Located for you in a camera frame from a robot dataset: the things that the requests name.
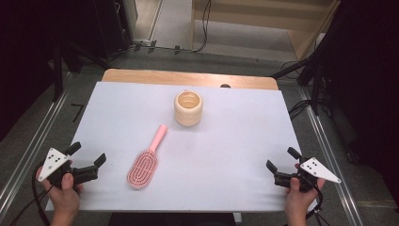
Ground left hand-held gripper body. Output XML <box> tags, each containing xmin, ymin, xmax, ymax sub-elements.
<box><xmin>37</xmin><ymin>147</ymin><xmax>100</xmax><ymax>190</ymax></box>

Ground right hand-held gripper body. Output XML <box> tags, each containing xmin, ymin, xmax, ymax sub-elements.
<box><xmin>274</xmin><ymin>156</ymin><xmax>343</xmax><ymax>193</ymax></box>

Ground pink hairbrush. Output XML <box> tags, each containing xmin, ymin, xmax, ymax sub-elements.
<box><xmin>126</xmin><ymin>123</ymin><xmax>168</xmax><ymax>189</ymax></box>

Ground cream ribbed cup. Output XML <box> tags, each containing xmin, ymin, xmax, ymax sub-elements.
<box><xmin>173</xmin><ymin>89</ymin><xmax>204</xmax><ymax>128</ymax></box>

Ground person's left hand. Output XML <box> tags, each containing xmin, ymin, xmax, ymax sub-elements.
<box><xmin>36</xmin><ymin>169</ymin><xmax>84</xmax><ymax>217</ymax></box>

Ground person's right hand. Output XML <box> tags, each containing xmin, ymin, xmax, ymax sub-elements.
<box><xmin>284</xmin><ymin>178</ymin><xmax>327</xmax><ymax>220</ymax></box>

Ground black metal stand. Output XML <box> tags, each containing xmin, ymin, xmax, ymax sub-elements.
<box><xmin>51</xmin><ymin>31</ymin><xmax>111</xmax><ymax>103</ymax></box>
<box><xmin>271</xmin><ymin>31</ymin><xmax>335</xmax><ymax>117</ymax></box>

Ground black cabinet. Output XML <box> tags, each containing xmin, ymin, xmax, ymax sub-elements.
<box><xmin>92</xmin><ymin>0</ymin><xmax>135</xmax><ymax>59</ymax></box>

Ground light wooden shelf unit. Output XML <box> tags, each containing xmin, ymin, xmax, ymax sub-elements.
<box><xmin>190</xmin><ymin>0</ymin><xmax>343</xmax><ymax>61</ymax></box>

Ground metal floor rail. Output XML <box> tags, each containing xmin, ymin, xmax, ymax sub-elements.
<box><xmin>299</xmin><ymin>86</ymin><xmax>365</xmax><ymax>226</ymax></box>
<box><xmin>0</xmin><ymin>89</ymin><xmax>72</xmax><ymax>215</ymax></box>

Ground right hand-held gripper cable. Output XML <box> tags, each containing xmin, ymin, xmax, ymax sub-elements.
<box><xmin>304</xmin><ymin>183</ymin><xmax>331</xmax><ymax>226</ymax></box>

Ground hand-held gripper cable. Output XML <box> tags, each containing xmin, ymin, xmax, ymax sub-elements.
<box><xmin>8</xmin><ymin>162</ymin><xmax>53</xmax><ymax>226</ymax></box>
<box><xmin>304</xmin><ymin>183</ymin><xmax>331</xmax><ymax>226</ymax></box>

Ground left hand-held gripper cable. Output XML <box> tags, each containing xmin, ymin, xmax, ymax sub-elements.
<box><xmin>8</xmin><ymin>162</ymin><xmax>53</xmax><ymax>226</ymax></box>

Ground black floor cables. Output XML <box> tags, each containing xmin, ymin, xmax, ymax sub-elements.
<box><xmin>287</xmin><ymin>98</ymin><xmax>314</xmax><ymax>121</ymax></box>

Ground hanging black cable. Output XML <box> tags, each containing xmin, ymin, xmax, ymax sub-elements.
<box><xmin>175</xmin><ymin>0</ymin><xmax>212</xmax><ymax>54</ymax></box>

